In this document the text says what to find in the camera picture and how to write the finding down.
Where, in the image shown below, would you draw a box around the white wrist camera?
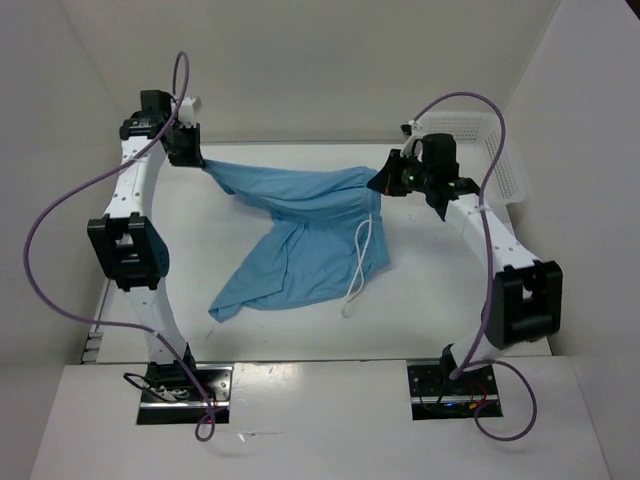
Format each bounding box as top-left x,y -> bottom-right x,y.
400,119 -> 425,157
174,96 -> 202,128

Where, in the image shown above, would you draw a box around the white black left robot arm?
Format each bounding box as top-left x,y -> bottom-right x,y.
87,90 -> 204,400

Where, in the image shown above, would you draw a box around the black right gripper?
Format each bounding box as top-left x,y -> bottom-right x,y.
369,148 -> 434,196

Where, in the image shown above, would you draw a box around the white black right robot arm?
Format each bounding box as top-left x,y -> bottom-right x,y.
367,133 -> 563,393

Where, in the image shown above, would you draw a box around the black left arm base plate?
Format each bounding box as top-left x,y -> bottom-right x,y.
123,364 -> 233,426

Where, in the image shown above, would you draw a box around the white perforated plastic basket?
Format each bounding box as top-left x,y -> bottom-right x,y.
419,111 -> 527,209

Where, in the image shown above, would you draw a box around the light blue shorts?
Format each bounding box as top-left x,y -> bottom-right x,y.
204,160 -> 390,322

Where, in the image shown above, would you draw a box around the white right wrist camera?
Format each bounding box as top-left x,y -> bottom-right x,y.
400,119 -> 425,157

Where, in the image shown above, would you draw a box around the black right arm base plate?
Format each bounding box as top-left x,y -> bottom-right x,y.
407,361 -> 503,421

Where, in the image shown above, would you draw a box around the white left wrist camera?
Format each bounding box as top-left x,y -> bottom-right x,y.
174,96 -> 202,128

